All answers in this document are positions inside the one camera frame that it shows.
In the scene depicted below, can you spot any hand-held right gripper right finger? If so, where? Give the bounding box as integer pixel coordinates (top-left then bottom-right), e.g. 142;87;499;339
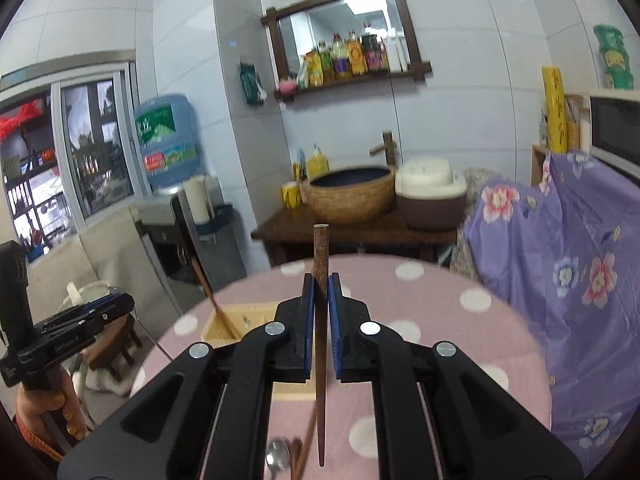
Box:
327;272;586;480

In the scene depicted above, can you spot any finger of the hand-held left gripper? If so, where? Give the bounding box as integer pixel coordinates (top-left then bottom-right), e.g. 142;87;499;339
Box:
70;294;128;313
42;296;137;343

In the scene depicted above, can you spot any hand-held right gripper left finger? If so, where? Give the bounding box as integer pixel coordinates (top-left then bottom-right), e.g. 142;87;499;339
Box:
57;272;317;480

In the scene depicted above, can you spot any cream perforated utensil holder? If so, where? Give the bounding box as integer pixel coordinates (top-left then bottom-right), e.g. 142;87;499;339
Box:
200;302;321;403

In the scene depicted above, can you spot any reddish brown wooden chopstick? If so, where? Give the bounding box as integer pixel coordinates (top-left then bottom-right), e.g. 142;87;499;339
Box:
312;223;331;467
290;410;318;480
189;256;241;343

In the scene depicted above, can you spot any metal spoon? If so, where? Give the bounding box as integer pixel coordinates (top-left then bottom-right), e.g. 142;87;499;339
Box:
265;437;292;480

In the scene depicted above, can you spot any person's left hand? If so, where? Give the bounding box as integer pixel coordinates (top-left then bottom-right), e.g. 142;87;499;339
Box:
14;387;90;457

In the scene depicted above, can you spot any cream pot with lid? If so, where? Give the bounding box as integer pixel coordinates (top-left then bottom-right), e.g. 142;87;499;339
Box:
65;280;133;311

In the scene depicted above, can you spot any small dark wooden stool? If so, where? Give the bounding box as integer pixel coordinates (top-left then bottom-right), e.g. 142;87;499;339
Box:
85;310;143;383

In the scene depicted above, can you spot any beige cloth cover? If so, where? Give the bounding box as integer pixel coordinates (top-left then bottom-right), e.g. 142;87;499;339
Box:
25;205;176;341

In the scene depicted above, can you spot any dark wooden sink table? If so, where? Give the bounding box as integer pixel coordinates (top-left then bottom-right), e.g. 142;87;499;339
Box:
250;207;458;268

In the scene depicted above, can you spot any grey black water dispenser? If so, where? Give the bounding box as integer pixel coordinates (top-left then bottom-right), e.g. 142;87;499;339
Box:
135;175;248;281

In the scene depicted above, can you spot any woven wicker basket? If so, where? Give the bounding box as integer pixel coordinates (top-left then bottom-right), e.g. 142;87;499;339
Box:
299;166;398;224

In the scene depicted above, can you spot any yellow cup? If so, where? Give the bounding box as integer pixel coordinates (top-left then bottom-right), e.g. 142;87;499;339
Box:
281;181;303;209

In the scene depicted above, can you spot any blue paper roll holder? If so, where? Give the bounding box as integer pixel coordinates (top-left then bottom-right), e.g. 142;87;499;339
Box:
195;203;236;238

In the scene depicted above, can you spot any paper towel roll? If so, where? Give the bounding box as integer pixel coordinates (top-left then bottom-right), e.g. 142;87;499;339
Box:
182;175;216;226

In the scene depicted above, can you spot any aluminium sliding window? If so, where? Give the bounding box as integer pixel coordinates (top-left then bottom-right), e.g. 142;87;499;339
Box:
0;62;151;261

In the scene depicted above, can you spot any yellow soap pump bottle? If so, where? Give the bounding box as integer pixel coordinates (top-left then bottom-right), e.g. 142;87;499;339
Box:
306;144;330;181

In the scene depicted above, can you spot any white brown rice cooker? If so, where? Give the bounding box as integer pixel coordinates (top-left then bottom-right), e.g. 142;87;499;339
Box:
395;156;468;231

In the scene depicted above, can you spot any blue water cooler bottle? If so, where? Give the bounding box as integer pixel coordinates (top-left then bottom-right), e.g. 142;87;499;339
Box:
132;94;203;188

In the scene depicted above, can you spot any bamboo style faucet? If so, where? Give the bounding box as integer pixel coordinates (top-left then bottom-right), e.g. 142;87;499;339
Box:
369;131;399;168

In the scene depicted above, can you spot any purple floral cloth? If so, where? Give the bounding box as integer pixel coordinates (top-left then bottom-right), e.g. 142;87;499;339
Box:
457;150;640;461

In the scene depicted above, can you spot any green hanging packet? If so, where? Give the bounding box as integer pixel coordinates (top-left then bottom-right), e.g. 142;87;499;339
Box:
239;57;268;107

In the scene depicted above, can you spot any yellow green snack packet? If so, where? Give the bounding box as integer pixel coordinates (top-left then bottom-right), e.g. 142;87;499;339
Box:
299;51;323;88

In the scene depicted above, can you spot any green label bottle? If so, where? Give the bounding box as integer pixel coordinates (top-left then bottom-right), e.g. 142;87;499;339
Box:
318;42;335;83

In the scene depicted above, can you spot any light wooden rack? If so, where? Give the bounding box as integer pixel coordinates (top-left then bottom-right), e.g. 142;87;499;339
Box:
530;142;551;188

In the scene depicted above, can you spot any clear yellow oil bottle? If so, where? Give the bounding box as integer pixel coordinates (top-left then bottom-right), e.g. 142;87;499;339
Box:
331;34;351;81

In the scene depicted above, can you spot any amber sauce bottle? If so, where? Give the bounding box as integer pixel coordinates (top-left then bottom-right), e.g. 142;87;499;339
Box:
347;31;364;77

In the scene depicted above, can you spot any dark soy sauce bottle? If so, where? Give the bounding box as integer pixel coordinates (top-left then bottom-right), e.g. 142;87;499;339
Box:
361;22;388;73

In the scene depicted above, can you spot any yellow wrap roll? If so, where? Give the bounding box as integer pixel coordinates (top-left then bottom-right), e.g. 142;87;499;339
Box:
541;65;568;156

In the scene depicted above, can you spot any white microwave oven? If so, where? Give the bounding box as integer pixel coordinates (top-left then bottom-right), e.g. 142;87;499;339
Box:
587;89;640;181

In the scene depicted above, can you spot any stack of green tubs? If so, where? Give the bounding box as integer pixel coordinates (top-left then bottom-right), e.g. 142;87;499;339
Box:
593;24;628;91

